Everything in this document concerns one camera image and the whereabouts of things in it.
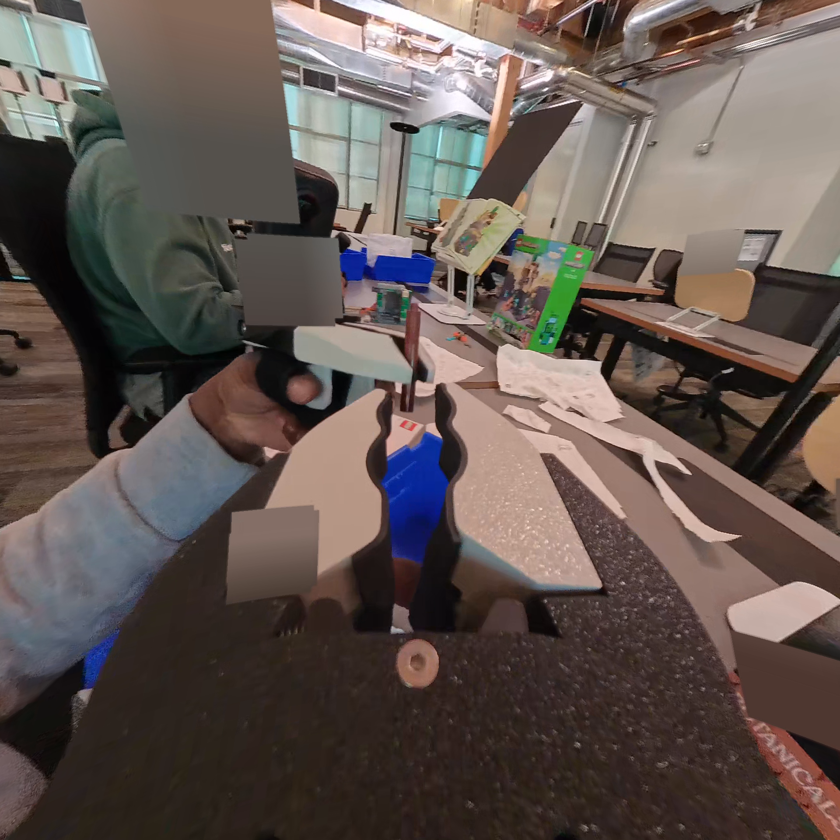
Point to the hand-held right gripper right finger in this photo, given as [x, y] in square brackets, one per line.
[512, 512]

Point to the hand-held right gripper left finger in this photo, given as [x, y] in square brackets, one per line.
[328, 459]

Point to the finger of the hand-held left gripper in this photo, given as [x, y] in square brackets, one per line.
[348, 354]
[428, 361]

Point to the brown toy rod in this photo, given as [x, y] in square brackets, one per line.
[411, 321]

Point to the blue bin with black divider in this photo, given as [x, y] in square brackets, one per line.
[413, 499]

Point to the person's left forearm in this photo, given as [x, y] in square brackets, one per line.
[98, 544]

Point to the wood-edged office desk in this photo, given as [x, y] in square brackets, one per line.
[722, 348]

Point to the grey desk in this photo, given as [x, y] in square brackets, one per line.
[774, 564]

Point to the person's left hand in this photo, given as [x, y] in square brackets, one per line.
[229, 407]

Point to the flat white paper bag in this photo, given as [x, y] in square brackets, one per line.
[453, 361]

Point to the large window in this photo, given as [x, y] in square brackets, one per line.
[341, 151]

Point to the clear book stand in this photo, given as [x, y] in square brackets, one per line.
[453, 302]

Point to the small brick model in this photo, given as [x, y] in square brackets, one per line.
[390, 305]

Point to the small blue bin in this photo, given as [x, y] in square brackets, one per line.
[403, 272]
[353, 264]

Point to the black floor lamp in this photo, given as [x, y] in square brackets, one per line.
[401, 170]

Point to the small paper scrap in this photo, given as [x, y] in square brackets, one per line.
[528, 418]

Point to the green brick toy box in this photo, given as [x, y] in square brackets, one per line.
[544, 295]

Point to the open instruction booklet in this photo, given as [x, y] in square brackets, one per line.
[476, 233]

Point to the long torn paper strip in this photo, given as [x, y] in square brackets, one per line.
[692, 505]

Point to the wooden column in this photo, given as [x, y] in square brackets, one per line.
[502, 118]

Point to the black office chair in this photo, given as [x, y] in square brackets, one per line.
[623, 259]
[794, 295]
[39, 262]

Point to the white book stand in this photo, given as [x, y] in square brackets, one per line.
[692, 323]

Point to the white display stand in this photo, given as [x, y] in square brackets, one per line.
[774, 610]

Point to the dark orchid toy box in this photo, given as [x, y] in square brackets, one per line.
[794, 781]

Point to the person's grey hoodie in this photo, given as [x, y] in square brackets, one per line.
[19, 787]

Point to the silver ceiling duct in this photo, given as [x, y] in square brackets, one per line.
[577, 79]

